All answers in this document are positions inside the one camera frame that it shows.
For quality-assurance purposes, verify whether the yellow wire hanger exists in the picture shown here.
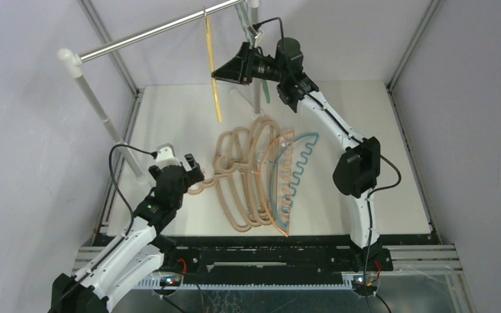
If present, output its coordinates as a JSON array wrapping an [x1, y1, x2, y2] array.
[[204, 15, 222, 123]]

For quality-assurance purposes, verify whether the beige plastic hanger leftmost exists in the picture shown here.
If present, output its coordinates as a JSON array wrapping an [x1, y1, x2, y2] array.
[[186, 128, 256, 233]]

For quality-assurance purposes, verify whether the beige plastic hanger top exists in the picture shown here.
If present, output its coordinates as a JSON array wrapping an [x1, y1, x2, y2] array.
[[213, 114, 282, 223]]

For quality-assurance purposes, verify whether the white rack foot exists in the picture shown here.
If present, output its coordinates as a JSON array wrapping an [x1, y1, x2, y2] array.
[[229, 88, 265, 120]]

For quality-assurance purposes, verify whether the metal clothes rack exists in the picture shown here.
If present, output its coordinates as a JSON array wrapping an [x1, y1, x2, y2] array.
[[61, 1, 252, 187]]

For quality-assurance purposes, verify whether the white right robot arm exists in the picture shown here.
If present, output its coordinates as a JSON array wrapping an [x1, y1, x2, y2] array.
[[211, 38, 382, 271]]

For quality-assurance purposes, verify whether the black left camera cable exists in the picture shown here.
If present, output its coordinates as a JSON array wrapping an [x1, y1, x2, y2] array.
[[45, 144, 159, 313]]

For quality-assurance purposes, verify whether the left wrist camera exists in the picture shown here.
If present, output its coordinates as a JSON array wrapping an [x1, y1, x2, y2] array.
[[155, 143, 182, 169]]

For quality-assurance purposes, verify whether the blue wire hanger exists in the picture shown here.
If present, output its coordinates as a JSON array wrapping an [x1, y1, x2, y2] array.
[[269, 132, 320, 237]]

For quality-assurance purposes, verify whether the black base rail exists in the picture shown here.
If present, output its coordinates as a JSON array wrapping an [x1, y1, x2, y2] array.
[[93, 233, 442, 286]]

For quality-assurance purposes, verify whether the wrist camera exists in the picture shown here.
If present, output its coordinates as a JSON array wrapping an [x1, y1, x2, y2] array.
[[155, 143, 182, 169], [247, 23, 264, 48]]

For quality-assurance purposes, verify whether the beige plastic hanger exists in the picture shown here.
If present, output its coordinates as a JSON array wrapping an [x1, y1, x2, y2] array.
[[213, 114, 282, 223], [186, 128, 256, 233], [198, 126, 266, 230], [213, 116, 279, 226]]

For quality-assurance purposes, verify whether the black camera cable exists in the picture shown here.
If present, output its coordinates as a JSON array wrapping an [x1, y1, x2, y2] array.
[[45, 144, 159, 313], [252, 17, 402, 313]]

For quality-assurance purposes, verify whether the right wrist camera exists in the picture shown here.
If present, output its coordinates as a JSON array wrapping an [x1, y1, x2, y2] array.
[[247, 23, 264, 48]]

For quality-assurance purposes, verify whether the green wire hanger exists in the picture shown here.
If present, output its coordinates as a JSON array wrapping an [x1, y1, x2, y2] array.
[[235, 1, 271, 107]]

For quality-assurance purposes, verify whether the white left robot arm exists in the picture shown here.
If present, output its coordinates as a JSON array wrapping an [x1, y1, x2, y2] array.
[[49, 146, 204, 312]]

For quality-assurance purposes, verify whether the black right camera cable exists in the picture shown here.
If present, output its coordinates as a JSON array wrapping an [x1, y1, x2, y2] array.
[[252, 17, 402, 313]]

